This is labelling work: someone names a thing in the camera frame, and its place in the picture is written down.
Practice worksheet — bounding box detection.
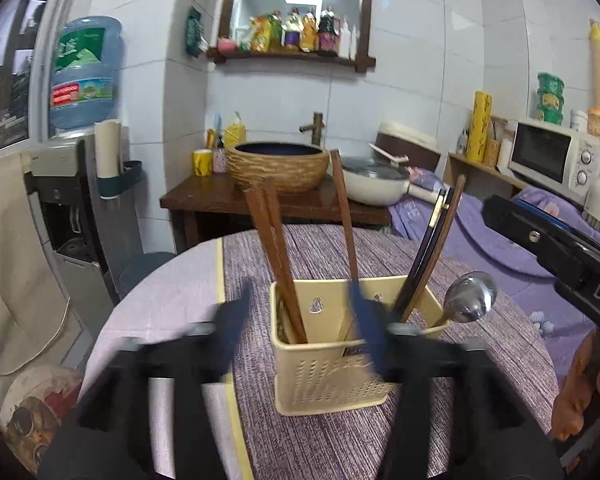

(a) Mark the yellow paper roll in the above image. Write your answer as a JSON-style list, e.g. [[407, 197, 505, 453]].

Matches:
[[465, 91, 492, 164]]

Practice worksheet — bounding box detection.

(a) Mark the brown white rice cooker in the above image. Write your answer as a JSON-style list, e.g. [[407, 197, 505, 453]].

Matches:
[[375, 122, 441, 171]]

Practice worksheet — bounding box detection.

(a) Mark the dark wooden sink table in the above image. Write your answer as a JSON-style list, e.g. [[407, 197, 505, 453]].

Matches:
[[159, 171, 392, 254]]

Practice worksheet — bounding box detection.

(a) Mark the yellow mug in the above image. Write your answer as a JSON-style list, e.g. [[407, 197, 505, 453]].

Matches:
[[192, 148, 213, 177]]

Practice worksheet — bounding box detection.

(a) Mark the right hand orange glove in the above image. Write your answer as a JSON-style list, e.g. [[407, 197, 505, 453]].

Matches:
[[550, 330, 600, 441]]

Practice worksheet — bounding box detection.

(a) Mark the white water dispenser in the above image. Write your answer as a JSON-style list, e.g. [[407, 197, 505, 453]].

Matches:
[[23, 127, 146, 306]]

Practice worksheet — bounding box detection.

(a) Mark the bronze faucet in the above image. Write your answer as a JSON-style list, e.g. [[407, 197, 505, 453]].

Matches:
[[298, 113, 325, 146]]

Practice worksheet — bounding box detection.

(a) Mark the wooden framed mirror shelf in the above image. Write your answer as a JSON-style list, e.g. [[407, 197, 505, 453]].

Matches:
[[207, 0, 376, 74]]

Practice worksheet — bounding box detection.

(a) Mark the window with metal frame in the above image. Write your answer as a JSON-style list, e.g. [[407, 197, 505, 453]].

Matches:
[[0, 0, 68, 151]]

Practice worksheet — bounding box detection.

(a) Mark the green hanging packet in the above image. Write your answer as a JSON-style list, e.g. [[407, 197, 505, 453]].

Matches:
[[185, 6, 208, 58]]

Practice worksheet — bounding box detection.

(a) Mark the brown wooden chopstick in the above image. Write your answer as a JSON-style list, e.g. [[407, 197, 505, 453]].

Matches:
[[262, 178, 308, 344], [401, 174, 466, 322], [244, 186, 304, 345], [329, 150, 358, 281]]

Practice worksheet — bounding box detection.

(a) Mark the small shiny metal spoon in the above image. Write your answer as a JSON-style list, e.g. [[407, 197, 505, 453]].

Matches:
[[434, 271, 498, 326]]

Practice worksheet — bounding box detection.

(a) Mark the large dark metal spoon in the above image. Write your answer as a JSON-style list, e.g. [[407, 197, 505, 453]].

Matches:
[[276, 299, 296, 344]]

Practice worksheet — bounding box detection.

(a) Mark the blue water jug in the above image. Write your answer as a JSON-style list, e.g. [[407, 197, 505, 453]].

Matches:
[[48, 15, 122, 131]]

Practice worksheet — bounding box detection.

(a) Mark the purple striped tablecloth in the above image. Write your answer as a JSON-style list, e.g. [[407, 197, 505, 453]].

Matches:
[[82, 223, 560, 480]]

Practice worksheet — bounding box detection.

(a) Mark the cream plastic utensil holder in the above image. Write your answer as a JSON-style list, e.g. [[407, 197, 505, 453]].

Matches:
[[270, 275, 451, 417]]

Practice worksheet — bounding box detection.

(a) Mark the black gold-tipped chopstick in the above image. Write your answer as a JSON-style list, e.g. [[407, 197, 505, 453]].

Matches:
[[392, 191, 446, 316]]

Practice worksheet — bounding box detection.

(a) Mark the yellow soap bottle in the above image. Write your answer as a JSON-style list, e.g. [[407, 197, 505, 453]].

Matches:
[[224, 112, 246, 148]]

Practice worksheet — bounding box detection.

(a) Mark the white cooking pot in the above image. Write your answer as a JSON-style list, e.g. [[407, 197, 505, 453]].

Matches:
[[341, 157, 446, 207]]

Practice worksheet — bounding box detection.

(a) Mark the woven basin sink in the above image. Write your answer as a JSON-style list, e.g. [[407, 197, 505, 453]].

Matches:
[[226, 142, 329, 194]]

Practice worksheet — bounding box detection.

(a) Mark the white microwave oven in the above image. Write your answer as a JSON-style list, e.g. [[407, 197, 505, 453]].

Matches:
[[508, 118, 600, 205]]

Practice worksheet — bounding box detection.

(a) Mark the purple floral cloth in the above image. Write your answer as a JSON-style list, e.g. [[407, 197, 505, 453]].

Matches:
[[389, 168, 600, 382]]

